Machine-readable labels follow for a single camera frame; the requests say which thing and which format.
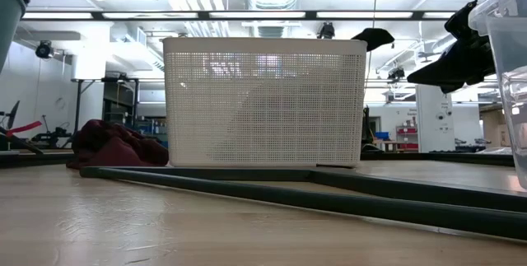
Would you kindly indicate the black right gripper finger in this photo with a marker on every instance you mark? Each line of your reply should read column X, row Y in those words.
column 440, row 68
column 457, row 85

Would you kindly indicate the black cloth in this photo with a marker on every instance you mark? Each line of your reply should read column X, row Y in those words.
column 372, row 37

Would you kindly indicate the black ceiling security camera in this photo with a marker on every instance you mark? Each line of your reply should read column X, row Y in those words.
column 44, row 49

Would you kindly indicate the maroon cloth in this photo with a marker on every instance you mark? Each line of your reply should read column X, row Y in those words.
column 115, row 146

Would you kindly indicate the dark grey clothes hanger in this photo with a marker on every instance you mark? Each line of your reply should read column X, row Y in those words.
column 288, row 200

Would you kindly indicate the clear plastic container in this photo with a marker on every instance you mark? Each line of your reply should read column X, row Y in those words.
column 510, row 52

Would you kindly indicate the teal plastic bin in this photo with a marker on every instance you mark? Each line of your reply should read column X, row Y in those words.
column 8, row 23

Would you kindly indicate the white perforated plastic basket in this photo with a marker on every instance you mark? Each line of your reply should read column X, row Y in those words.
column 263, row 113

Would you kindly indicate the black overhead camera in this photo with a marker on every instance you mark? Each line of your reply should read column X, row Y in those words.
column 326, row 31

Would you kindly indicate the cardboard box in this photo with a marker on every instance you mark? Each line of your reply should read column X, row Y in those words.
column 494, row 130

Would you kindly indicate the black metal background table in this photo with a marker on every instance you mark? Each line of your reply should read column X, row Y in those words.
column 103, row 80

